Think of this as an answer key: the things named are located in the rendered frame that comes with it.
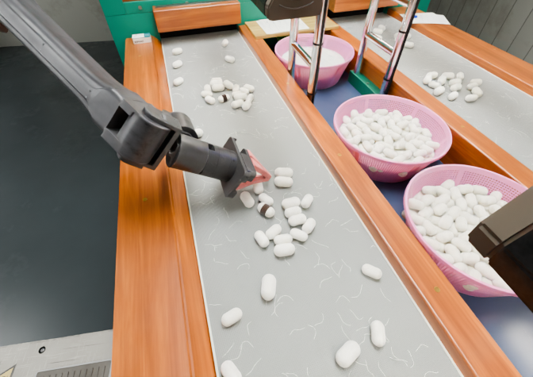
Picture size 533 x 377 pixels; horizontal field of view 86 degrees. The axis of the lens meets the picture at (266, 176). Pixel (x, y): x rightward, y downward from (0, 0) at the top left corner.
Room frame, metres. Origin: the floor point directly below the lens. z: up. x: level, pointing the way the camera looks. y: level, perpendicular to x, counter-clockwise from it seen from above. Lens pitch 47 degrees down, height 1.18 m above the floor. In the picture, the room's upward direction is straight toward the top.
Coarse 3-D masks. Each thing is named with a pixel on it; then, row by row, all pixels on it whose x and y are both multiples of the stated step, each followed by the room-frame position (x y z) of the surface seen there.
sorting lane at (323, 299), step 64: (192, 64) 0.92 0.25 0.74; (256, 64) 0.92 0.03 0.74; (256, 128) 0.58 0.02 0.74; (192, 192) 0.37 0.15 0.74; (320, 192) 0.37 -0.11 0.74; (256, 256) 0.23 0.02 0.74; (320, 256) 0.23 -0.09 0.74; (384, 256) 0.23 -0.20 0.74; (256, 320) 0.13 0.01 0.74; (320, 320) 0.13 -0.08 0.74; (384, 320) 0.13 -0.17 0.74
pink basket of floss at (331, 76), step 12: (300, 36) 1.09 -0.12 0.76; (312, 36) 1.10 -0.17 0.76; (324, 36) 1.09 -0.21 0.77; (276, 48) 0.98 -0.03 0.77; (288, 48) 1.05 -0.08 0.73; (336, 48) 1.04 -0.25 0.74; (348, 48) 1.00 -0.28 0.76; (348, 60) 0.88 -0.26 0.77; (300, 72) 0.86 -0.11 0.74; (324, 72) 0.85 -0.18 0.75; (336, 72) 0.87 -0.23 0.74; (300, 84) 0.88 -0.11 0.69; (324, 84) 0.87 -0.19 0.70
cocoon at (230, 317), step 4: (236, 308) 0.14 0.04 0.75; (228, 312) 0.13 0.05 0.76; (232, 312) 0.13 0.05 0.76; (236, 312) 0.13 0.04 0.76; (240, 312) 0.13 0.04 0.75; (224, 316) 0.13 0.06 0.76; (228, 316) 0.13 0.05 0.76; (232, 316) 0.13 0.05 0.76; (236, 316) 0.13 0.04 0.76; (240, 316) 0.13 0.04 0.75; (224, 320) 0.12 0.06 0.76; (228, 320) 0.12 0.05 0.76; (232, 320) 0.12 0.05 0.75; (236, 320) 0.12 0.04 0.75; (224, 324) 0.12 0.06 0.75; (228, 324) 0.12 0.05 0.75
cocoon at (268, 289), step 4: (264, 276) 0.18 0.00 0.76; (268, 276) 0.18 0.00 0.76; (272, 276) 0.18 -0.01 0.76; (264, 280) 0.18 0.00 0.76; (268, 280) 0.18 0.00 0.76; (272, 280) 0.18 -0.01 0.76; (264, 284) 0.17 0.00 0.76; (268, 284) 0.17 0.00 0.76; (272, 284) 0.17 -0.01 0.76; (264, 288) 0.17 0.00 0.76; (268, 288) 0.17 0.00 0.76; (272, 288) 0.17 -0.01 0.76; (264, 292) 0.16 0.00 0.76; (268, 292) 0.16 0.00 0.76; (272, 292) 0.16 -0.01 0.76; (264, 296) 0.16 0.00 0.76; (268, 296) 0.16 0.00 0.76; (272, 296) 0.16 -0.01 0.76; (268, 300) 0.15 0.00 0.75
